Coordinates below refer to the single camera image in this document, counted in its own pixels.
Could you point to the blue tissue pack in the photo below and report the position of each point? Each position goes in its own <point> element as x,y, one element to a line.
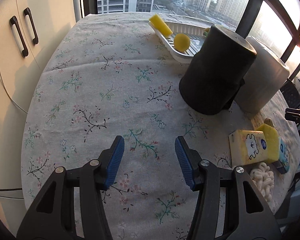
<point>282,164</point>

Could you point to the yellow rectangular sponge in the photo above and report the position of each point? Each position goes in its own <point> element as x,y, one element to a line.
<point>160,25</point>

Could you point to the translucent white container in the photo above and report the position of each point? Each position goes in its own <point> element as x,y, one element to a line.
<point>264,78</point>

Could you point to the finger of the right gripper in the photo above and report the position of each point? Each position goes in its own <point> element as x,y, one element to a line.
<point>292,114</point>

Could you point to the cream cabinet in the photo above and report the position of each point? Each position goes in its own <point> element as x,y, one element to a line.
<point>18,80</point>

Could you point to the black cabinet handle upper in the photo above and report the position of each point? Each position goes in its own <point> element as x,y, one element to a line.
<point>30,25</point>

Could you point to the green crumpled cloth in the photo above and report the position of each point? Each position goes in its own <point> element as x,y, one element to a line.
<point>206,31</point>

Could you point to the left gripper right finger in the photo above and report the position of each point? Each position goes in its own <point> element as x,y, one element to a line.
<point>247,214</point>

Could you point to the floral tablecloth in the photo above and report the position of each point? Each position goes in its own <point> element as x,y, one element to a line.
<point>111,75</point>

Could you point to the large yellow sponge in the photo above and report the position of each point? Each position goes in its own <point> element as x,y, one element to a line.
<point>273,142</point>

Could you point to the black cabinet handle lower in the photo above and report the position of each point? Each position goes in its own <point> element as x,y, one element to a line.
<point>14,21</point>

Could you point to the black cylindrical container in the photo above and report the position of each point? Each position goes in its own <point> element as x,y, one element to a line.
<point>216,72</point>

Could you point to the cream chenille mop pad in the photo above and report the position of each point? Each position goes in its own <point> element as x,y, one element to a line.
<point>263,178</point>

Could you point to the white plastic tray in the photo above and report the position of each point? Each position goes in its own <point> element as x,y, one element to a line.
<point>195,33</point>

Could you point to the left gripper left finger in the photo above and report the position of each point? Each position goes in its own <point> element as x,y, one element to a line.
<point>52,214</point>

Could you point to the black cabinet handle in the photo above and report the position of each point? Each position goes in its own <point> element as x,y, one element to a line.
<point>14,21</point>
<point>30,25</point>

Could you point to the yellow tissue pack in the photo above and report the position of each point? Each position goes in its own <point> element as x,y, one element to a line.
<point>247,147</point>

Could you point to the yellow round sponge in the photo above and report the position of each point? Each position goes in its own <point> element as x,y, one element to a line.
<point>181,42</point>

